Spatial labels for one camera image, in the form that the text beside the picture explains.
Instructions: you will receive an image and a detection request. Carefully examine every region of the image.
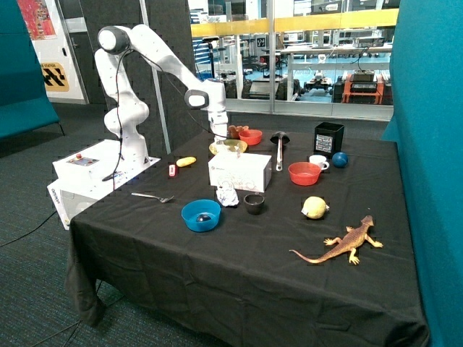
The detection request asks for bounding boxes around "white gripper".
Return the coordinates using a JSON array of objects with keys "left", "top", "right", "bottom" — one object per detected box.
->
[{"left": 208, "top": 111, "right": 229, "bottom": 140}]

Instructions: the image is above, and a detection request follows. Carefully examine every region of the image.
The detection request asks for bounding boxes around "white tissue paper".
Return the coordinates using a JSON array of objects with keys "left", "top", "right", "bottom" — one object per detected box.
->
[{"left": 216, "top": 141, "right": 241, "bottom": 158}]

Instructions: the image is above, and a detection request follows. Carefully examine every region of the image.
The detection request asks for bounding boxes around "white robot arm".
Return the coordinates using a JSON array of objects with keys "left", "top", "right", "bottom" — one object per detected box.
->
[{"left": 95, "top": 24, "right": 228, "bottom": 170}]

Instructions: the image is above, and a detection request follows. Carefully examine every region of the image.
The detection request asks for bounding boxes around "yellow-green plastic plate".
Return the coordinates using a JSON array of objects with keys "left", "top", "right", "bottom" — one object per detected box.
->
[{"left": 209, "top": 139, "right": 247, "bottom": 155}]

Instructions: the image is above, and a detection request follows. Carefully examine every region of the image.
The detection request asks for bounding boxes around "orange toy behind bowl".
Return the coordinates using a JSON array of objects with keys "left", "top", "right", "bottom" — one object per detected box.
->
[{"left": 228, "top": 125, "right": 249, "bottom": 140}]

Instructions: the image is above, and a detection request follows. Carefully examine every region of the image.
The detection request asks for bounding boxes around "small red bowl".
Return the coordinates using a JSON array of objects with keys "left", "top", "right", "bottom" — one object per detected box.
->
[{"left": 239, "top": 129, "right": 263, "bottom": 146}]

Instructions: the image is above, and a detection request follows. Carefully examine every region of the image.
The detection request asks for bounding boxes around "yellow potato toy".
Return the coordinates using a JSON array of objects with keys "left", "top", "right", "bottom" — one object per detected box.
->
[{"left": 176, "top": 156, "right": 197, "bottom": 168}]

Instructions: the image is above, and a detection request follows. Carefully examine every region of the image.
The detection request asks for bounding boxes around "white patterned tissue box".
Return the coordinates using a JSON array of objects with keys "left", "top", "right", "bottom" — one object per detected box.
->
[{"left": 208, "top": 152, "right": 272, "bottom": 192}]

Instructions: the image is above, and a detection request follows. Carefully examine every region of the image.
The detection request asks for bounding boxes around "black grey ladle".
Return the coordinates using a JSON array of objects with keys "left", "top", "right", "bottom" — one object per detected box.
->
[{"left": 271, "top": 131, "right": 290, "bottom": 171}]

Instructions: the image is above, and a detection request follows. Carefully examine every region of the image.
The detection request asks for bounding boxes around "red white small device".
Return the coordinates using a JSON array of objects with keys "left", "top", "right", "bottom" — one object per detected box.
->
[{"left": 169, "top": 164, "right": 177, "bottom": 177}]

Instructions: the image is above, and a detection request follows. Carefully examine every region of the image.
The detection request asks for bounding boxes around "crumpled white blue paper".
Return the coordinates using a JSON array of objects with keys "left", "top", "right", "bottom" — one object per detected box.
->
[{"left": 216, "top": 181, "right": 239, "bottom": 207}]

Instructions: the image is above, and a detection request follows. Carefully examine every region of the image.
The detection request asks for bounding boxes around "small black cup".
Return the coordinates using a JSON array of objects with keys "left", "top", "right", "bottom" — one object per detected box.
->
[{"left": 243, "top": 193, "right": 265, "bottom": 215}]

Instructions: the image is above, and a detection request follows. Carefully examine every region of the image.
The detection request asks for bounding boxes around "blue plastic bowl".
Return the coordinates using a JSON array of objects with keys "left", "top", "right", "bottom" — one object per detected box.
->
[{"left": 181, "top": 200, "right": 221, "bottom": 232}]

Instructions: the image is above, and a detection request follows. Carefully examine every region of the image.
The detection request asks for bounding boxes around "silver metal fork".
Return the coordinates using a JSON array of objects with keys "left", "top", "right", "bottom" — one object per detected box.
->
[{"left": 131, "top": 192, "right": 174, "bottom": 203}]

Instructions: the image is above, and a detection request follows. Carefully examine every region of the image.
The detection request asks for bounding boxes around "large red plastic bowl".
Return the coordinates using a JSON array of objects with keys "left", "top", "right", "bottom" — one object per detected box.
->
[{"left": 288, "top": 162, "right": 321, "bottom": 187}]

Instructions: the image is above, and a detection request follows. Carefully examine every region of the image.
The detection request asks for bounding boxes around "dark ball in bowl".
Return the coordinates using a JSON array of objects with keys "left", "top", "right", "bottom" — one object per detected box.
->
[{"left": 196, "top": 213, "right": 211, "bottom": 223}]

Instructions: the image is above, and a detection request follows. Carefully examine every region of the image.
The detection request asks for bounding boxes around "white ceramic cup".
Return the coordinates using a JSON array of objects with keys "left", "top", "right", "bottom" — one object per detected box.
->
[{"left": 309, "top": 155, "right": 330, "bottom": 171}]

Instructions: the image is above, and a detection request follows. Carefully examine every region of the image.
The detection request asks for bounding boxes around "black square container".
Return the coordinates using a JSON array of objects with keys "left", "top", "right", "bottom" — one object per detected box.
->
[{"left": 313, "top": 122, "right": 344, "bottom": 158}]

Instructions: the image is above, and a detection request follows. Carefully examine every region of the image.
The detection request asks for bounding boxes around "dark blue ball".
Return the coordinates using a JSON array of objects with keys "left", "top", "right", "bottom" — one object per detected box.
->
[{"left": 331, "top": 152, "right": 349, "bottom": 168}]

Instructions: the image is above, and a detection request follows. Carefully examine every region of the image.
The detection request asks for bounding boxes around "yellow lemon toy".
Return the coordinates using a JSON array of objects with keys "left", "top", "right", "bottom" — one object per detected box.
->
[{"left": 301, "top": 196, "right": 329, "bottom": 220}]

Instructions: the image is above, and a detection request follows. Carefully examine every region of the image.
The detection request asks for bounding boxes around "black tablecloth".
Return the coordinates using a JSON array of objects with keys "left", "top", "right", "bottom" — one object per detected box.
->
[{"left": 65, "top": 133, "right": 430, "bottom": 346}]

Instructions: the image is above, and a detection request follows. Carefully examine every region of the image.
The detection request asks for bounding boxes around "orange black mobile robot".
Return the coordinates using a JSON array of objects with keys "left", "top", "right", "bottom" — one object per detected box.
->
[{"left": 332, "top": 69, "right": 393, "bottom": 105}]

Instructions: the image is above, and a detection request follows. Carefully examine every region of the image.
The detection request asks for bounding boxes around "white robot control box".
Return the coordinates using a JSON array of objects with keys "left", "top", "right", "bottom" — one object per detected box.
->
[{"left": 47, "top": 140, "right": 159, "bottom": 230}]

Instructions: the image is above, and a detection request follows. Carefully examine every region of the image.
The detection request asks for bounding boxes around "yellow black warning sign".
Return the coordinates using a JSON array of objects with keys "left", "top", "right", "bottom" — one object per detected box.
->
[{"left": 41, "top": 62, "right": 69, "bottom": 93}]

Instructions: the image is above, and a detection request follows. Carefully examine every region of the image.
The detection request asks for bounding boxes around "white lab workbench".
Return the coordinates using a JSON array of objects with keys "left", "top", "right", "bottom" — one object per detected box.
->
[{"left": 280, "top": 45, "right": 392, "bottom": 102}]

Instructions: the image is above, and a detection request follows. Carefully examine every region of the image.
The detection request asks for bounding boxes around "orange toy lizard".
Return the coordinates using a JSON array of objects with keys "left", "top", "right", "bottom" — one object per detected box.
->
[{"left": 290, "top": 215, "right": 383, "bottom": 265}]

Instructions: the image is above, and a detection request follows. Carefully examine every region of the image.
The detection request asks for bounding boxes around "teal sofa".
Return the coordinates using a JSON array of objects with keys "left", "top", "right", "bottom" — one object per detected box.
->
[{"left": 0, "top": 0, "right": 60, "bottom": 139}]

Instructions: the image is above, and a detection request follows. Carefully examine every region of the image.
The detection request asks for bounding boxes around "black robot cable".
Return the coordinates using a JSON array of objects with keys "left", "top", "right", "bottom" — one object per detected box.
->
[{"left": 101, "top": 48, "right": 227, "bottom": 182}]

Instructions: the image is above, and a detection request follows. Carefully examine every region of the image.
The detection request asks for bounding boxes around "teal partition wall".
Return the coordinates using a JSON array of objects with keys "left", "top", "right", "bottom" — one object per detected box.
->
[{"left": 383, "top": 1, "right": 462, "bottom": 346}]

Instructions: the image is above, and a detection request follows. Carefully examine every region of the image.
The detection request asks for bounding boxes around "red wall poster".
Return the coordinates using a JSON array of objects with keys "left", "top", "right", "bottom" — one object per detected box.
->
[{"left": 17, "top": 0, "right": 57, "bottom": 40}]

